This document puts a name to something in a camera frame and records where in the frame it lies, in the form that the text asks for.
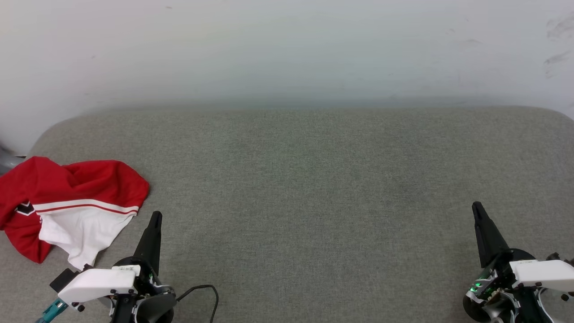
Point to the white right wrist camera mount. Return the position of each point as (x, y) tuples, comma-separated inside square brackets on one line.
[(545, 273)]

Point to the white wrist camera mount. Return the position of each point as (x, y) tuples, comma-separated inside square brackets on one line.
[(96, 282), (545, 273)]

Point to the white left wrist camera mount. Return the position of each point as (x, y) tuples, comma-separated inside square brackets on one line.
[(96, 282)]

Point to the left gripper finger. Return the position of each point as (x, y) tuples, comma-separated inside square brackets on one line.
[(151, 246)]

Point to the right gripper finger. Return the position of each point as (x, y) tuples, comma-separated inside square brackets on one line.
[(489, 242)]

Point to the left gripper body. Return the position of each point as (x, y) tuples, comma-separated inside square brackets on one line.
[(150, 305)]

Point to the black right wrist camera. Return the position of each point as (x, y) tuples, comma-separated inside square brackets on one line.
[(556, 257)]

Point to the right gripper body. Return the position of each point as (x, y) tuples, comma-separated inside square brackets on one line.
[(493, 291)]

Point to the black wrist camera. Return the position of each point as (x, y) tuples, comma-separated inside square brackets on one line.
[(556, 257), (63, 280)]

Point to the teal camera connector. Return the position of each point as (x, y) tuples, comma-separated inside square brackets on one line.
[(51, 310)]

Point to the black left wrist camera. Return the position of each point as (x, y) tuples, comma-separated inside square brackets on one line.
[(63, 280)]

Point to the red and white shirt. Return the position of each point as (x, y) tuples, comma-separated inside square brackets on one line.
[(89, 184)]

